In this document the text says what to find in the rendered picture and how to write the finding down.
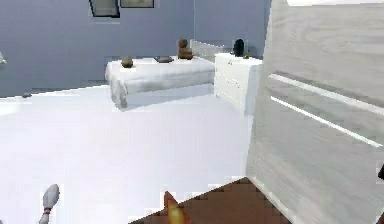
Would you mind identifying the white room door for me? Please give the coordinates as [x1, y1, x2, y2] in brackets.
[246, 0, 384, 224]

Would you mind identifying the olive round lump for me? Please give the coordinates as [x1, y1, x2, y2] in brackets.
[120, 55, 134, 69]

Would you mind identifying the wide framed picture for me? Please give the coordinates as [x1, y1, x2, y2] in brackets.
[119, 0, 155, 9]

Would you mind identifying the dark framed picture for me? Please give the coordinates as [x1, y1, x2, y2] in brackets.
[88, 0, 121, 19]

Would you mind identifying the white chest of drawers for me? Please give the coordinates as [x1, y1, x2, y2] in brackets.
[213, 52, 263, 116]

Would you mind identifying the white bed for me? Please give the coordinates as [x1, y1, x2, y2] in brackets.
[105, 39, 231, 110]

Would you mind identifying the dark grey flat object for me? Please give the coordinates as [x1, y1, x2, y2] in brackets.
[154, 55, 175, 64]

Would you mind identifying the brown teddy bear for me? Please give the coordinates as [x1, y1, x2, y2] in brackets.
[177, 38, 194, 61]

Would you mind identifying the orange yellow object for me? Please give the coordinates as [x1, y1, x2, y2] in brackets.
[163, 191, 193, 224]

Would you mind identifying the black round object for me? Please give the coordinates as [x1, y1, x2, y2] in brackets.
[232, 38, 246, 58]

